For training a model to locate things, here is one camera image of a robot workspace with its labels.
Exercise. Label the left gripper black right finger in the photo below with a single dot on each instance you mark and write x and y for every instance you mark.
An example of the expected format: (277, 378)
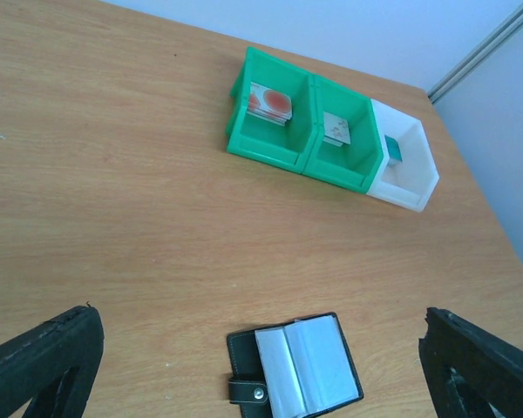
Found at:
(469, 372)

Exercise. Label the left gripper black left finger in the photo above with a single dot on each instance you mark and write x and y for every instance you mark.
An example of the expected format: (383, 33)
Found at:
(51, 368)

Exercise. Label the black leather card holder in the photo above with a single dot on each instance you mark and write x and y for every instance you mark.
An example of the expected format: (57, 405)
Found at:
(300, 368)

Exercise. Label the teal card in bin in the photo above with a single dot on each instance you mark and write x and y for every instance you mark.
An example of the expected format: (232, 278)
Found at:
(393, 148)

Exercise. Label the grey card in bin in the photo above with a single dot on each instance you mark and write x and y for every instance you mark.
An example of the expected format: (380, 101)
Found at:
(336, 130)

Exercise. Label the red dotted card in bin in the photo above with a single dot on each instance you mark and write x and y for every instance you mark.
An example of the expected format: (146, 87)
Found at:
(268, 104)

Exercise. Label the white right bin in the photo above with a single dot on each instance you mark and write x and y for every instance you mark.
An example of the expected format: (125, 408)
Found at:
(411, 183)

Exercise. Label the green middle bin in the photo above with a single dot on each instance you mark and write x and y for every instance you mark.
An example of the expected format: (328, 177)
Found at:
(347, 151)

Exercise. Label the green bin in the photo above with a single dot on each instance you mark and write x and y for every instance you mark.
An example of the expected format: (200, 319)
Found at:
(347, 151)
(287, 146)

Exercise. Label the green left bin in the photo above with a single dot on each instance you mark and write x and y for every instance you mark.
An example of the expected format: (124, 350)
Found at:
(287, 146)

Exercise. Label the aluminium corner post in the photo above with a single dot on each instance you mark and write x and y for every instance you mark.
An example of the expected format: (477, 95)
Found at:
(478, 55)

